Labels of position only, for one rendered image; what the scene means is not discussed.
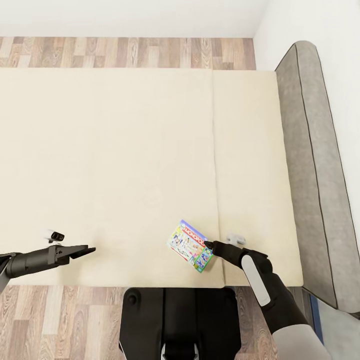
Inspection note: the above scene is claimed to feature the board game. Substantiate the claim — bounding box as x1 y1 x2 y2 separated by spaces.
165 219 214 273

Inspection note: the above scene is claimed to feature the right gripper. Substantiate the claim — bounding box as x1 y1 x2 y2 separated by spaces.
204 240 239 265

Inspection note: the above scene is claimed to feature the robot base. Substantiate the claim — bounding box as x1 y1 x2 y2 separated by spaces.
118 285 242 360

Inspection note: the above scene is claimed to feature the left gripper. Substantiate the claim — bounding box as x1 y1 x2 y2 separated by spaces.
25 244 96 274

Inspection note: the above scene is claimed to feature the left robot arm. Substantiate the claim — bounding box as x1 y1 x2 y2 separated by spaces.
0 229 96 295

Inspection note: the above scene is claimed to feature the robot trunk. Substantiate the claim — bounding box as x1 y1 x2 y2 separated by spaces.
161 343 199 360

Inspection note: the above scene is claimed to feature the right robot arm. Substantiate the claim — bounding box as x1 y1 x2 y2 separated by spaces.
204 232 333 360

